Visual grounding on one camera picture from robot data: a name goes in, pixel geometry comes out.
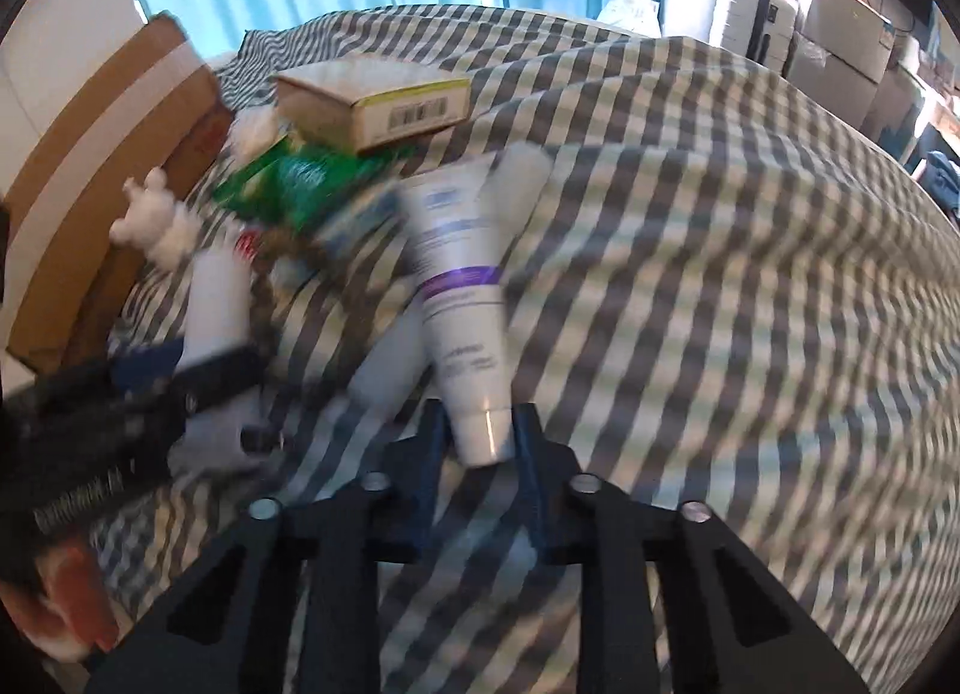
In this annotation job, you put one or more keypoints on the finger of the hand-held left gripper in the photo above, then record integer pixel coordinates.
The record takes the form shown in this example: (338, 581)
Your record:
(221, 375)
(146, 368)

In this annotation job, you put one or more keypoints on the blue white small packet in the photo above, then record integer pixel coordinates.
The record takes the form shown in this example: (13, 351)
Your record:
(360, 218)

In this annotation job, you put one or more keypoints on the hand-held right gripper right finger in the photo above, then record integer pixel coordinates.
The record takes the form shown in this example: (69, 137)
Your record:
(529, 469)

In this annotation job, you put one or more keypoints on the white tube with purple band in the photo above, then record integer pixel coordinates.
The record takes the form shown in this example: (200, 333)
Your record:
(461, 319)

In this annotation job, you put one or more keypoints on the clear plastic bag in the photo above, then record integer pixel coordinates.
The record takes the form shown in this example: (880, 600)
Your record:
(630, 8)

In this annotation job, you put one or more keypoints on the person's left hand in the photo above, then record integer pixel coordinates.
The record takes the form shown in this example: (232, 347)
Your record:
(71, 596)

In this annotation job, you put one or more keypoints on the brown cardboard box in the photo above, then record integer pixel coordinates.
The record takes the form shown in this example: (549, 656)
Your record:
(75, 214)

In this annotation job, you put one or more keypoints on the white suitcase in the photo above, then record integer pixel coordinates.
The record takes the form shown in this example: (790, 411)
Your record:
(750, 19)

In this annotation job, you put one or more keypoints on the white toy figure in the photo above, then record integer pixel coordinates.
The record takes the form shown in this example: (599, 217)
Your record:
(154, 221)

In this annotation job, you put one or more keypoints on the long white plastic bottle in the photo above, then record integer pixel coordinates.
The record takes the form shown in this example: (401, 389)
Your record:
(390, 364)

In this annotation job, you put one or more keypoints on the green packet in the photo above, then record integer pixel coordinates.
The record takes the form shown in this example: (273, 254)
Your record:
(300, 184)

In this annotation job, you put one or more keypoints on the white nozzle bottle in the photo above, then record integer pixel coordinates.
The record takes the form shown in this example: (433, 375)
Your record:
(217, 304)

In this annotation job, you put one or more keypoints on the dark blue clothes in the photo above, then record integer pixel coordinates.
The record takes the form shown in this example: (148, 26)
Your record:
(941, 180)

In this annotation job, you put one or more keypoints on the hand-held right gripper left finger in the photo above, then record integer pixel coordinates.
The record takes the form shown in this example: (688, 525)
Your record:
(429, 461)

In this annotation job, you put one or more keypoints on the flat brown kraft box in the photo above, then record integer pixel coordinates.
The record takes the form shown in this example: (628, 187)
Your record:
(337, 94)

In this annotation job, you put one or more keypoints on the grey fridge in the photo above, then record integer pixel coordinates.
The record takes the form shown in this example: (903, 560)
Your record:
(840, 42)

